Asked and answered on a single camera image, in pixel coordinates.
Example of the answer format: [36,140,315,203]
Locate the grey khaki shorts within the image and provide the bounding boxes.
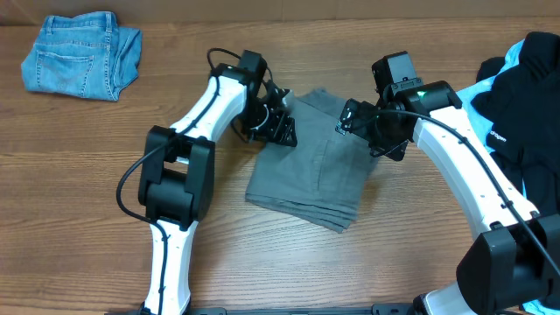
[245,88,378,233]

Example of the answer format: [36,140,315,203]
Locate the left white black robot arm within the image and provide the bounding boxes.
[138,63,298,314]

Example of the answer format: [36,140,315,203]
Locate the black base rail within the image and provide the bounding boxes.
[174,301,495,315]

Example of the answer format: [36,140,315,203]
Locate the black t-shirt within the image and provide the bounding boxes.
[470,31,560,310]

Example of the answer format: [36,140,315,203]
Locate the light blue t-shirt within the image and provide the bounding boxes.
[454,39,560,315]

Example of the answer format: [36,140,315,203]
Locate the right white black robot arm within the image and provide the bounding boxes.
[336,81,559,314]

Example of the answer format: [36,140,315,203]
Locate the folded blue denim jeans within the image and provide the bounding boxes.
[21,11,143,102]

